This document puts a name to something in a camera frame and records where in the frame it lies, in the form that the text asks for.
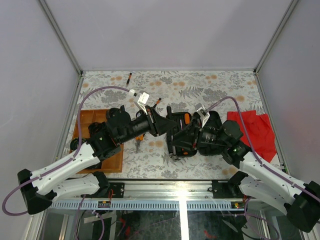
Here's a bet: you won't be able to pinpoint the red cloth bag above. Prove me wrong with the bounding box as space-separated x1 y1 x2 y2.
241 110 277 163

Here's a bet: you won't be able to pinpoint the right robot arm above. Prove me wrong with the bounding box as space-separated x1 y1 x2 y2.
171 119 320 233

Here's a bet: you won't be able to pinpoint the black orange handle screwdriver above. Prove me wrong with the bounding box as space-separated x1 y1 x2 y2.
179 112 191 126

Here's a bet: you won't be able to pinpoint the aluminium front rail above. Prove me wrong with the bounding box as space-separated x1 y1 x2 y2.
37 178 307 211

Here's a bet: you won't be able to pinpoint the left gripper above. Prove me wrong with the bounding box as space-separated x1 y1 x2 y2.
119 106 178 145

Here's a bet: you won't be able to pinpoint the orange long-nose pliers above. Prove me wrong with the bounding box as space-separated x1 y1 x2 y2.
135 133 145 153

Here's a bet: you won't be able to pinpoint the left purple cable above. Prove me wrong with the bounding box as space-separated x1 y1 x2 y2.
1 86 137 240

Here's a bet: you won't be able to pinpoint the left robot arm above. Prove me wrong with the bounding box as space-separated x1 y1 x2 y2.
17 106 177 215

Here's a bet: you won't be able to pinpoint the claw hammer black handle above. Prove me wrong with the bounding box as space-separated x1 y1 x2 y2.
166 106 180 162

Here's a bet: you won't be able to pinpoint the small precision screwdriver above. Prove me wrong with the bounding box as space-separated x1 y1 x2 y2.
153 97 162 109
126 72 133 87

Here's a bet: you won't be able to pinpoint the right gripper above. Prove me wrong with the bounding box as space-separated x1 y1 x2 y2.
170 117 229 152

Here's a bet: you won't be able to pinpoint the black plastic tool case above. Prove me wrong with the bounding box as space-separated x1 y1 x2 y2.
166 106 226 161

